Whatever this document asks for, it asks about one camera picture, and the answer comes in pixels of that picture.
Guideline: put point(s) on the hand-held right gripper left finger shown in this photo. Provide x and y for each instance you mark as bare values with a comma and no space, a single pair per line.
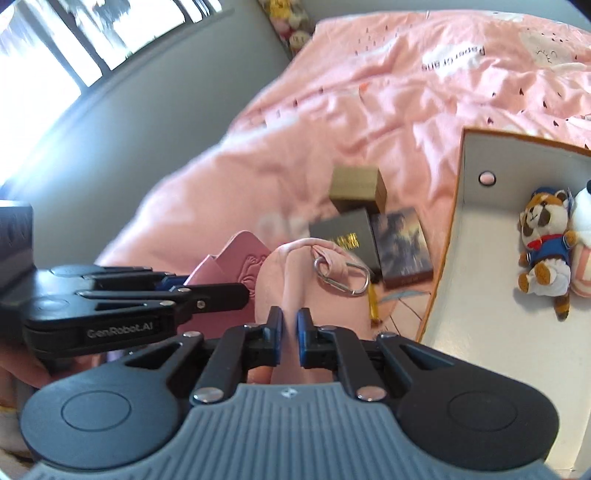
277,325

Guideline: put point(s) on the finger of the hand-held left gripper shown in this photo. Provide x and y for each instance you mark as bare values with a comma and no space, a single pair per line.
221,299
167,279

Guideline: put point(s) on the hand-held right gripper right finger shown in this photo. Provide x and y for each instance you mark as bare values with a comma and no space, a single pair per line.
303,332

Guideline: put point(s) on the pink leather wallet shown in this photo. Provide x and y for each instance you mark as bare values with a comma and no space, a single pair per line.
231,263

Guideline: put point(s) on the pink fabric pouch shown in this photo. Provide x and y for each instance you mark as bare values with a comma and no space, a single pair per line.
295,277

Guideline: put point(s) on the black box with gold print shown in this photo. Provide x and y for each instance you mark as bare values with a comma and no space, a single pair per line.
341,240

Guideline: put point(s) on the dark printed card box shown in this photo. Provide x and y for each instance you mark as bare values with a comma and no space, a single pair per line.
401,244

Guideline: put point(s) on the gold cardboard box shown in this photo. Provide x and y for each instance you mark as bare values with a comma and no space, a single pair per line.
353,187

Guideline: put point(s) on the orange and white storage box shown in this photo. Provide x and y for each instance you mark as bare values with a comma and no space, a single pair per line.
489,300

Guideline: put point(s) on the person's left hand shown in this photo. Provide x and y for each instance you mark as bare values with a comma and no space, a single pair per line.
23,367

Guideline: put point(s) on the silver carabiner keyring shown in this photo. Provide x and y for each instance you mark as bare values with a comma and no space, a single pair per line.
344,277

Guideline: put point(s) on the small gold tube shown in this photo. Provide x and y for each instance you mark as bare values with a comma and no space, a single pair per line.
373,307

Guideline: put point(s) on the pink printed blanket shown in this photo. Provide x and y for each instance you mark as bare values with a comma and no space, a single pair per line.
369,106

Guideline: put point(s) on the raccoon plush toy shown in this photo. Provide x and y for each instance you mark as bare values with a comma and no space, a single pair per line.
542,249

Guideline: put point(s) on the window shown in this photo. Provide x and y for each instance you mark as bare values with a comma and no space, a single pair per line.
55,41

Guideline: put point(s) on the pile of plush toys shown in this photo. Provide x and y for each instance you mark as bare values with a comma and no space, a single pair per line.
288,21

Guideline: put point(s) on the white popcorn plush toy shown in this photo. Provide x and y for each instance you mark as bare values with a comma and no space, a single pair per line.
582,240

